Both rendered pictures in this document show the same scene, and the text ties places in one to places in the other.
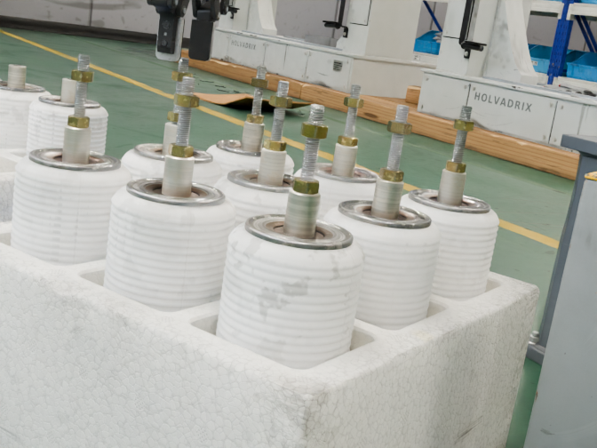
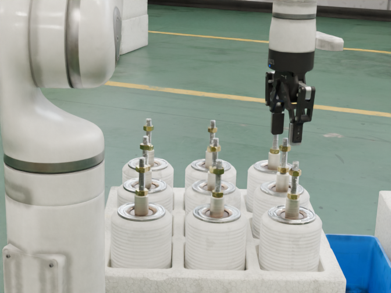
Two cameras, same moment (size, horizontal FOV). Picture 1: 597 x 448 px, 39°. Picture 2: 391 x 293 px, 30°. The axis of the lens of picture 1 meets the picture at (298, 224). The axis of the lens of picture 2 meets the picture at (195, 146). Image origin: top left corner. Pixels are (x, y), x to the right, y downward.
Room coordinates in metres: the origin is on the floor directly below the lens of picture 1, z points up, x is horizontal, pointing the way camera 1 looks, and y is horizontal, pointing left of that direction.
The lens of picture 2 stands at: (1.67, -0.69, 0.68)
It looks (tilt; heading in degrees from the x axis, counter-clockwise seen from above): 17 degrees down; 144
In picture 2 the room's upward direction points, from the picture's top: 2 degrees clockwise
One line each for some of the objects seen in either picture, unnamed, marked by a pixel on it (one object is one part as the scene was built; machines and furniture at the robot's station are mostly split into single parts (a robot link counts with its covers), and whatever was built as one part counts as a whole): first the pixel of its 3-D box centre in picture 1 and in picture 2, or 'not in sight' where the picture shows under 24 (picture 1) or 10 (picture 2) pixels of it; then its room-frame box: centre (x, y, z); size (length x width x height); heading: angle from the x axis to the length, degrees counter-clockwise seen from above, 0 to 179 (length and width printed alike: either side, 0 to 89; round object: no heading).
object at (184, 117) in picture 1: (183, 127); (212, 140); (0.63, 0.10, 0.30); 0.01 x 0.01 x 0.08
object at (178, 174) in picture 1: (178, 176); (211, 159); (0.63, 0.10, 0.26); 0.02 x 0.02 x 0.03
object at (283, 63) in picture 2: not in sight; (290, 72); (0.80, 0.13, 0.46); 0.08 x 0.08 x 0.09
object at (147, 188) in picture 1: (176, 193); (210, 165); (0.63, 0.10, 0.25); 0.08 x 0.08 x 0.01
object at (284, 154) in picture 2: (179, 98); (284, 159); (0.80, 0.13, 0.31); 0.01 x 0.01 x 0.08
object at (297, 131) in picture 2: (208, 27); (299, 128); (0.84, 0.12, 0.37); 0.03 x 0.01 x 0.05; 164
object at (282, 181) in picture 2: (175, 141); (282, 182); (0.80, 0.13, 0.26); 0.02 x 0.02 x 0.03
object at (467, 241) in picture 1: (431, 295); (141, 264); (0.76, -0.13, 0.16); 0.10 x 0.10 x 0.18
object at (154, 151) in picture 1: (173, 155); (281, 189); (0.80, 0.13, 0.25); 0.08 x 0.08 x 0.01
